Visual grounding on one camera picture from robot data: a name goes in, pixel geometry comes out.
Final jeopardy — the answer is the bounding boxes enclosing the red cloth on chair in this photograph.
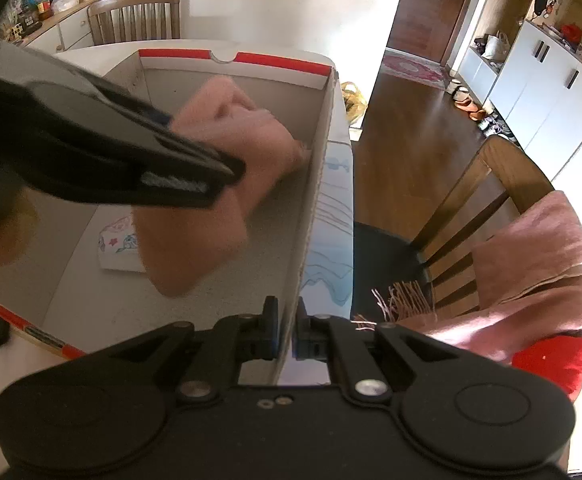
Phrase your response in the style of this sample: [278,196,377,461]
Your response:
[512,335,582,402]

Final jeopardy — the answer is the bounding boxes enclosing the far wooden chair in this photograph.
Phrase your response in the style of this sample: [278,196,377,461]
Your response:
[87,0,181,46]

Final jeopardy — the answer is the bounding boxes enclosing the near wooden chair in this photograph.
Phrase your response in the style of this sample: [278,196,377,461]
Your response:
[351,136,553,330]

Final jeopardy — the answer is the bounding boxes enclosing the shoes on floor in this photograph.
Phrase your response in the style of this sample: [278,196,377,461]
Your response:
[445,78,515,142]

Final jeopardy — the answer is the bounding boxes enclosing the red doormat rug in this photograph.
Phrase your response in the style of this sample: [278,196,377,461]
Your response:
[380,48,450,90]

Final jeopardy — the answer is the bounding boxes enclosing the pink fleece cloth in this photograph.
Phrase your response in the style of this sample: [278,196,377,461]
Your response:
[132,76,311,297]

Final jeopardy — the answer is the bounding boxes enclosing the patterned small cloth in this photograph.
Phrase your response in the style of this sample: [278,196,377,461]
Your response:
[98,214,146,273]

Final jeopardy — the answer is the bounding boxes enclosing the brown entrance door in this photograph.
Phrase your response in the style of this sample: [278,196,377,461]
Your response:
[387,0,470,63]

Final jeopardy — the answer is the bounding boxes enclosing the white tall cabinet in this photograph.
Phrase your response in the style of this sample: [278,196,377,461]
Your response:
[457,0,582,179]

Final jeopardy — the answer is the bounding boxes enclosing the pink scarf on chair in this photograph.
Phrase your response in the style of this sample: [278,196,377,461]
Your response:
[352,191,582,362]

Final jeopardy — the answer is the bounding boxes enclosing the white red cardboard box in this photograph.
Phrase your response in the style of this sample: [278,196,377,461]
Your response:
[0,46,337,386]

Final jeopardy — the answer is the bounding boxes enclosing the white sideboard cabinet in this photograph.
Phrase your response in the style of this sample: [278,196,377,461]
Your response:
[18,0,98,55]

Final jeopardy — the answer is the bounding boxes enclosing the wooden chair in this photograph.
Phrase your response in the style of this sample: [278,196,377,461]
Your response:
[351,136,553,330]
[87,0,181,46]

